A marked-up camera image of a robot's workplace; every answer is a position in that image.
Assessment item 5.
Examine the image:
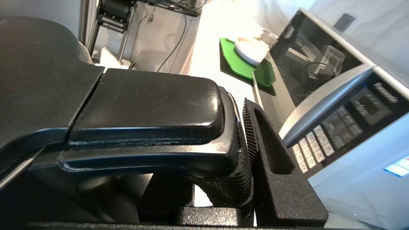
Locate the silver microwave oven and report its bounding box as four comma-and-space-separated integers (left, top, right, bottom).
252, 8, 409, 230

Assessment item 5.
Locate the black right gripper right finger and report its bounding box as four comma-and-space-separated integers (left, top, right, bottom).
242, 98, 329, 228

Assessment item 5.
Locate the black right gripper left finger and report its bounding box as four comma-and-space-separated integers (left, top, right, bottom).
138, 174, 194, 225

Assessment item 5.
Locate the black electric kettle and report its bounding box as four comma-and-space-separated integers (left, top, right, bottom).
0, 16, 254, 224

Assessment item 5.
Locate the white plate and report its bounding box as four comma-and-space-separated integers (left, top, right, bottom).
234, 38, 270, 67

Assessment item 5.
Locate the black wall socket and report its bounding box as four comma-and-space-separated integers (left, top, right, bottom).
333, 13, 356, 32

